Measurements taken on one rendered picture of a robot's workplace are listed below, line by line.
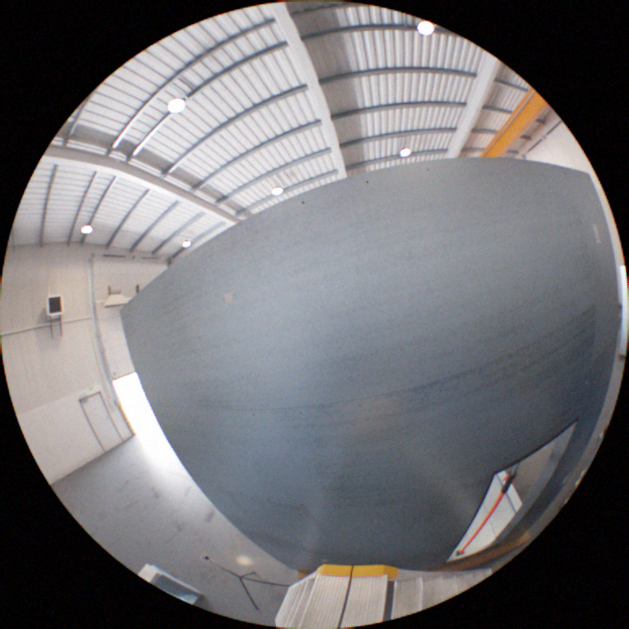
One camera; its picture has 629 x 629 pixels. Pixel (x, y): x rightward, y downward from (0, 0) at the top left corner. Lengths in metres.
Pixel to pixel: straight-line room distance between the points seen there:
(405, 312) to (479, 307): 0.20
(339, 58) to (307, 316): 5.93
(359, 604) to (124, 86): 6.36
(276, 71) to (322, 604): 6.34
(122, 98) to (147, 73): 0.79
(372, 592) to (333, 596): 0.09
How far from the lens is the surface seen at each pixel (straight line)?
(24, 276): 10.15
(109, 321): 9.82
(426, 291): 0.49
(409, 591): 0.82
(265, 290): 0.53
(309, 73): 5.25
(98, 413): 9.45
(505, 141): 9.19
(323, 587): 0.63
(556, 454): 1.55
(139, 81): 5.74
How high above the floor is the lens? 2.92
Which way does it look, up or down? 3 degrees down
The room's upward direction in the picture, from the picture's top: 16 degrees counter-clockwise
